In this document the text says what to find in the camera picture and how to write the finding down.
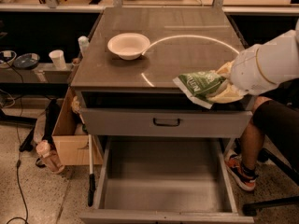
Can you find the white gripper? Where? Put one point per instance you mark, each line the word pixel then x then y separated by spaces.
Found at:
pixel 248 69

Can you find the green jalapeno chip bag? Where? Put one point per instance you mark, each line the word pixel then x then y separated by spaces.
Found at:
pixel 200 86

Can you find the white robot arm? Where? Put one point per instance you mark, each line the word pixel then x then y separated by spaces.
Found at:
pixel 279 57

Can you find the grey drawer cabinet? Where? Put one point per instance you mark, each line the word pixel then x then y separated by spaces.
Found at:
pixel 182 40

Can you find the open grey middle drawer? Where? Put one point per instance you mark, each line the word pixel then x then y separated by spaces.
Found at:
pixel 163 181

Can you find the grey top drawer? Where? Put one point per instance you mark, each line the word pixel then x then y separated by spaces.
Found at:
pixel 133 122

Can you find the person's leg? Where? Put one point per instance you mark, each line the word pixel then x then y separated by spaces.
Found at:
pixel 280 123

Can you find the orange sneaker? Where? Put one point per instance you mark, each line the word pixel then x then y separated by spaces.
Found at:
pixel 244 177

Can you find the white paper bowl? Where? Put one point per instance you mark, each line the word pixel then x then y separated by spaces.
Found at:
pixel 128 46

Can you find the white bottle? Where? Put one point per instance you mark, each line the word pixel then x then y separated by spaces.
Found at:
pixel 83 43

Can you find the white and black stick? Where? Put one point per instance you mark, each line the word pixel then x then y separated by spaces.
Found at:
pixel 91 175

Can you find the cardboard box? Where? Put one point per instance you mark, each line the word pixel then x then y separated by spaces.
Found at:
pixel 69 135

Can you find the white paper cup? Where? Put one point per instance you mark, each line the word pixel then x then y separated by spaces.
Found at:
pixel 57 57

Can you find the black drawer handle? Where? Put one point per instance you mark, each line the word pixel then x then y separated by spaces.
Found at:
pixel 166 122

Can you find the bowl with black cable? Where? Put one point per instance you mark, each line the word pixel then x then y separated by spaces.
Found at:
pixel 7 58

